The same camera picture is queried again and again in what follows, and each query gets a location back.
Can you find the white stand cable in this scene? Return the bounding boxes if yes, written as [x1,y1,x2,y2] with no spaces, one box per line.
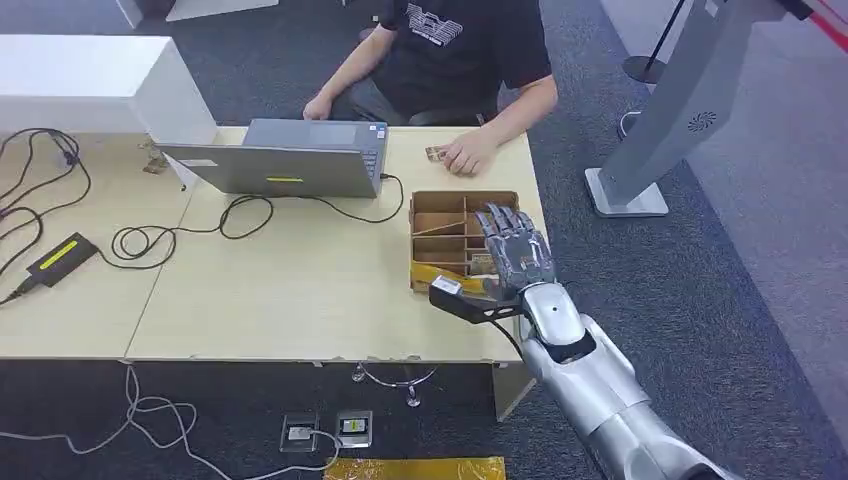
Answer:
[617,109,644,140]

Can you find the black right wrist camera bracket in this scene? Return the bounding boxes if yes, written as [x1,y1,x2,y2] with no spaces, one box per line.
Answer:
[428,276,525,326]

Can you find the black stanchion pole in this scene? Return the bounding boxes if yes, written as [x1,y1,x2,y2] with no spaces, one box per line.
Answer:
[621,0,687,85]

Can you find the red barrier belt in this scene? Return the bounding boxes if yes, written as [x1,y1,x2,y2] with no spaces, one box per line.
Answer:
[804,0,848,51]

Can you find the person's left hand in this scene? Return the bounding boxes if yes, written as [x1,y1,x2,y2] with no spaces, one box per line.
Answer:
[440,129,499,177]

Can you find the black laptop power adapter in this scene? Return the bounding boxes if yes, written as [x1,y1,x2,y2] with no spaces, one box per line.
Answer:
[26,232,101,289]

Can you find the white cabinet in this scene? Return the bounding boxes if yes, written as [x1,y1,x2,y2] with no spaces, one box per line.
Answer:
[0,34,219,147]

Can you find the white furniture base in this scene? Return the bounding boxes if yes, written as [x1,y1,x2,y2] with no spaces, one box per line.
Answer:
[112,0,280,29]

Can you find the black laptop charging cable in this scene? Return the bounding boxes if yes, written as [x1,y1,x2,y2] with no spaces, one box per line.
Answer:
[95,173,405,271]

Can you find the wooden compartment card box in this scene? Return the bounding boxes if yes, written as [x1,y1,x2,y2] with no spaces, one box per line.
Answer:
[407,190,525,296]

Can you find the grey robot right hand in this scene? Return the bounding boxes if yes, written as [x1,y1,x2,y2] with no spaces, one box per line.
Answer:
[473,203,558,301]

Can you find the person's right hand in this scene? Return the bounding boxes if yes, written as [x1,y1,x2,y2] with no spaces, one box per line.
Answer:
[303,92,334,122]

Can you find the grey kiosk stand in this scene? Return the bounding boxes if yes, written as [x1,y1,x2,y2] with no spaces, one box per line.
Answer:
[584,0,790,219]

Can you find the grey open laptop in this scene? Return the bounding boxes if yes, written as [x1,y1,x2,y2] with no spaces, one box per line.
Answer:
[153,118,389,199]

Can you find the black mains cable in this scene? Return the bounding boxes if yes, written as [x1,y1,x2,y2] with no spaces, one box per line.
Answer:
[0,128,93,307]

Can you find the white floor cable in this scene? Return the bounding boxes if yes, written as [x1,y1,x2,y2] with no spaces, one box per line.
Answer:
[0,366,342,480]

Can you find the open floor socket box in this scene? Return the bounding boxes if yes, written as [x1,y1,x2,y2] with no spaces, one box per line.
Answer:
[279,411,320,454]

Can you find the pale desk leg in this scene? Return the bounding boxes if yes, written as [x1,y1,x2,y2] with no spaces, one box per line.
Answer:
[491,361,537,423]

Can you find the person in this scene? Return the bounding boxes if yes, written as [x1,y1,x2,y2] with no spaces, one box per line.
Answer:
[303,0,560,177]

